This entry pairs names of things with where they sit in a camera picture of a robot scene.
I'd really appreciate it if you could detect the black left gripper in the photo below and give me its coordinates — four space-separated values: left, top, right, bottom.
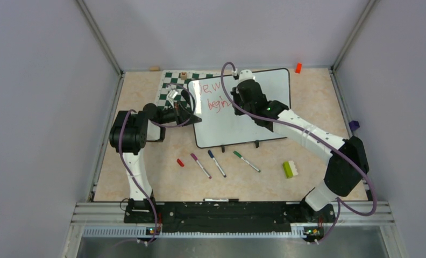
157 101 201 127

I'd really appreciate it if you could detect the white whiteboard black frame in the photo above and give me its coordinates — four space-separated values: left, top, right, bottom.
187 68 292 153

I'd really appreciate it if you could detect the red marker cap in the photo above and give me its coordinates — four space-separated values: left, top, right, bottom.
176 159 184 167

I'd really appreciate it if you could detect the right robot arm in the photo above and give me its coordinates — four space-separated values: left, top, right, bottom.
230 79 369 221

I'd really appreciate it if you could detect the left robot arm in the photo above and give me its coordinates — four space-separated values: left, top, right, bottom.
109 102 202 222

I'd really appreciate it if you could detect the black sparkly microphone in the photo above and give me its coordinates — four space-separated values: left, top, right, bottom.
181 88 192 108

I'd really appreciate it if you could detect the green white chess mat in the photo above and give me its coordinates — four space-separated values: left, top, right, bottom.
154 70 232 113

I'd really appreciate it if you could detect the pink capped marker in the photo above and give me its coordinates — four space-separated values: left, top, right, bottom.
190 153 212 179

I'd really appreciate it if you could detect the blue capped marker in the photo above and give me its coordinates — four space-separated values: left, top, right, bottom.
208 150 227 178

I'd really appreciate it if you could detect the wooden cork piece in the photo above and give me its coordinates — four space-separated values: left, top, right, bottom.
149 66 160 71

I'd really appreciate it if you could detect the green capped marker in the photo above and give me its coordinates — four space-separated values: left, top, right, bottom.
233 150 261 173

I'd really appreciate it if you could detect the orange block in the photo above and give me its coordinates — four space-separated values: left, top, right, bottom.
295 63 303 74

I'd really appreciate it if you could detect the green lego brick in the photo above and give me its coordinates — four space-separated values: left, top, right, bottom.
282 161 298 179

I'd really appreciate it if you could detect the purple block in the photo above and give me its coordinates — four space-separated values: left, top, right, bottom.
349 120 360 132

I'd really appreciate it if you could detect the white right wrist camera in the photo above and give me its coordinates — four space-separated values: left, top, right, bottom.
232 69 255 83

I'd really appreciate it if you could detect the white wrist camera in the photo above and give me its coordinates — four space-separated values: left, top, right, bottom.
232 69 255 83
166 89 179 106

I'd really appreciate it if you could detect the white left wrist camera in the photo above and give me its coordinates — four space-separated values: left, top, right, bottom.
166 89 179 106

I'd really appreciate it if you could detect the marker on base rail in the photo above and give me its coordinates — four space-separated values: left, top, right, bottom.
203 198 239 203

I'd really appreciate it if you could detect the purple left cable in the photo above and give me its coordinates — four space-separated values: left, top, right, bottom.
117 82 197 246

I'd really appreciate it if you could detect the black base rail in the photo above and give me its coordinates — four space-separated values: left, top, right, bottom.
120 198 336 233

